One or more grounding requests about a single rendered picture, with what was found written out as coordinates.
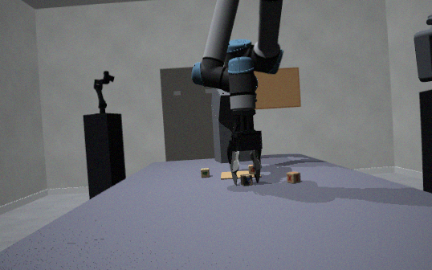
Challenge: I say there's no tan flat mat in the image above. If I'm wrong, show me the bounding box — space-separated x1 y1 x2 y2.
221 170 255 179

